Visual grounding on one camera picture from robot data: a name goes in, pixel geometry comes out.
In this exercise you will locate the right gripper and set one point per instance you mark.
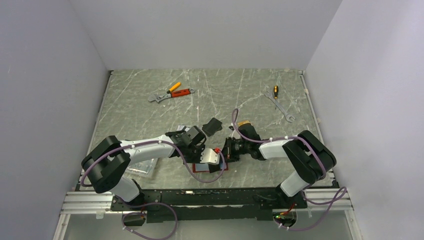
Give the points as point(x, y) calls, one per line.
point(227, 152)

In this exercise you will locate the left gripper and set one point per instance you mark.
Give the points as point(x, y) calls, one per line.
point(199, 147)

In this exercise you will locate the red leather card holder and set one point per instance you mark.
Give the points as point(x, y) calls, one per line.
point(203, 168)

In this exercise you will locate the single black credit card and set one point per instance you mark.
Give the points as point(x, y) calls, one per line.
point(215, 168)

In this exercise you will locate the silver credit card stack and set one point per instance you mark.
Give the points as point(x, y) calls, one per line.
point(183, 128)

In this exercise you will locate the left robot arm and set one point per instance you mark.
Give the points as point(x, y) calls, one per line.
point(104, 167)

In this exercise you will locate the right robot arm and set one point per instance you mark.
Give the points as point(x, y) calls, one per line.
point(310, 158)

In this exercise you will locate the clear plastic screw box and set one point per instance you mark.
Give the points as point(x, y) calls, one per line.
point(143, 169)

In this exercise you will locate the silver open end wrench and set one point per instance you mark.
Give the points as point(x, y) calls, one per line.
point(289, 117)

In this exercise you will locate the orange black screwdriver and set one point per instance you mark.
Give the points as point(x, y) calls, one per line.
point(275, 92)

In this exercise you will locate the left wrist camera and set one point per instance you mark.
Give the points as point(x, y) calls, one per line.
point(209, 156)

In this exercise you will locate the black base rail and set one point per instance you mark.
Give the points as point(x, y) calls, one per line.
point(259, 203)

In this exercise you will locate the red handled adjustable wrench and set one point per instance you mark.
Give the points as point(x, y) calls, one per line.
point(174, 94)

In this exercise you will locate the orange handled pliers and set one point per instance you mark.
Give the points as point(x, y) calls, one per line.
point(173, 88)

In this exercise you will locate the aluminium frame rail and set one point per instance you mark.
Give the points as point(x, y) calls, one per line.
point(89, 202)

